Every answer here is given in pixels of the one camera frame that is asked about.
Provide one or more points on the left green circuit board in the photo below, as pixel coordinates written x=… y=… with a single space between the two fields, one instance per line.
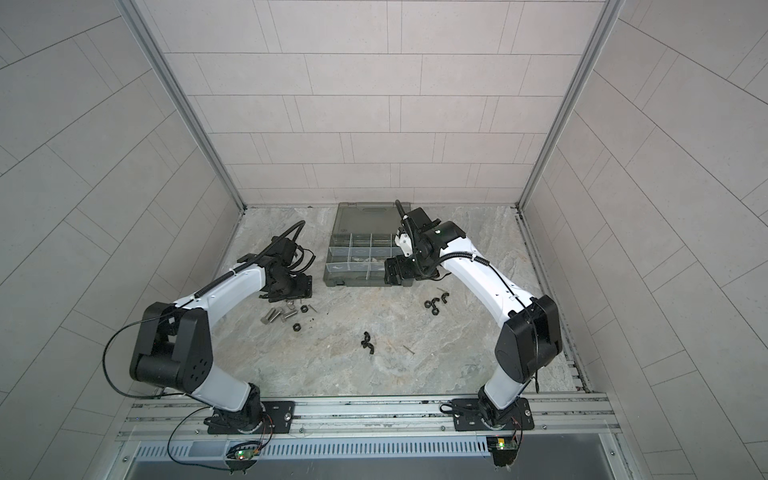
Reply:
x=245 y=451

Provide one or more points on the silver spacer cluster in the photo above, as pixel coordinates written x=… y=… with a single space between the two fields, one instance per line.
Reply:
x=281 y=312

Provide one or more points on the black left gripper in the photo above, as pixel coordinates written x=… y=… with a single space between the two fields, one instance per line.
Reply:
x=305 y=288

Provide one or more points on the right circuit board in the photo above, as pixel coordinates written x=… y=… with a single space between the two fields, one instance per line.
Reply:
x=503 y=450

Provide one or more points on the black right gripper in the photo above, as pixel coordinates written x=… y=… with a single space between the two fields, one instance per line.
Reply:
x=403 y=272

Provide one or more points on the white vent grille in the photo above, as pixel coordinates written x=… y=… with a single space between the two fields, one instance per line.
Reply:
x=322 y=448

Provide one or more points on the aluminium front rail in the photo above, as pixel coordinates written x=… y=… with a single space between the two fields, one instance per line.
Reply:
x=433 y=415

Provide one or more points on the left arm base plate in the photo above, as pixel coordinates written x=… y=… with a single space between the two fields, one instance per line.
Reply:
x=270 y=417

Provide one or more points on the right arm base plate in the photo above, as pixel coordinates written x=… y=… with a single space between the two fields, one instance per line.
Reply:
x=473 y=414

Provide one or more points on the grey compartment organizer box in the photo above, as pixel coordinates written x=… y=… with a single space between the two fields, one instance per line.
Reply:
x=362 y=239

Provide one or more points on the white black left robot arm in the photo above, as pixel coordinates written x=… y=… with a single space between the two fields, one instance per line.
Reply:
x=174 y=349

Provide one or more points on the black wing nut pair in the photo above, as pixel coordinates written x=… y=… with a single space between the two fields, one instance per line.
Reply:
x=366 y=343

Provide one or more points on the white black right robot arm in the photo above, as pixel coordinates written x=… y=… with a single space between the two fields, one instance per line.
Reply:
x=530 y=334

